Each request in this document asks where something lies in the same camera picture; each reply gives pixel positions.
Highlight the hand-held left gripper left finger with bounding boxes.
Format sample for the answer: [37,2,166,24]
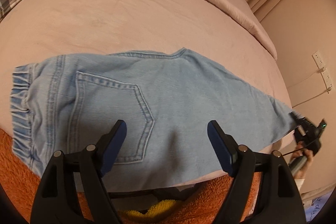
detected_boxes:
[30,120,128,224]

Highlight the white wall socket panel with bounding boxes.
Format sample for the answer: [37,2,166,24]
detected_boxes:
[312,50,333,94]

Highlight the yellow fluffy cloth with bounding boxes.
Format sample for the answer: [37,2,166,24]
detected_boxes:
[119,199,185,224]

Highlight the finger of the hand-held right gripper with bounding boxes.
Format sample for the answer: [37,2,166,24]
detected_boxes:
[289,111,306,134]

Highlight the white wall cable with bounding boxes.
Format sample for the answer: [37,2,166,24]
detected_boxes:
[291,68,331,110]

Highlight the light blue denim pants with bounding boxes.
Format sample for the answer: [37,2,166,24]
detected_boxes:
[9,48,302,186]

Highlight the pink bed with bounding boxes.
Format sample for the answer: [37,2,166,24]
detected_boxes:
[0,0,295,188]

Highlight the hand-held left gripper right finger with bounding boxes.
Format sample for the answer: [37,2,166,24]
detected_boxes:
[207,120,306,224]

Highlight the orange fleece garment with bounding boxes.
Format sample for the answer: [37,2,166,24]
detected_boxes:
[0,128,263,224]

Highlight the person's right hand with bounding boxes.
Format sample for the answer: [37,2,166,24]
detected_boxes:
[294,144,315,180]

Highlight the pale printed sheet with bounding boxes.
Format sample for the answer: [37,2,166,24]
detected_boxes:
[302,189,327,223]

